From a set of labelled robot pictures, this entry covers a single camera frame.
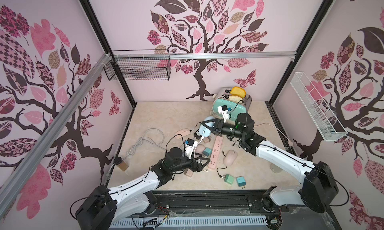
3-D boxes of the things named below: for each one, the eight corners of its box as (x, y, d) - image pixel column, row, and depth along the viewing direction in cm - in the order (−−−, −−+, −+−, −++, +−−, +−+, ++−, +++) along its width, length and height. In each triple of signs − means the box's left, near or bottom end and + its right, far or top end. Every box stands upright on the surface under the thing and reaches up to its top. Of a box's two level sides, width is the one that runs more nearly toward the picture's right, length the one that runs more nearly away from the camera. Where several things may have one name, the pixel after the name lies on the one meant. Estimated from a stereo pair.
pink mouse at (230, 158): (221, 162, 91) (222, 160, 88) (228, 150, 96) (229, 147, 94) (231, 168, 88) (231, 166, 86) (238, 155, 93) (239, 153, 91)
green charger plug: (223, 180, 84) (223, 179, 82) (226, 174, 86) (226, 173, 84) (232, 185, 82) (232, 184, 80) (234, 179, 84) (235, 177, 83)
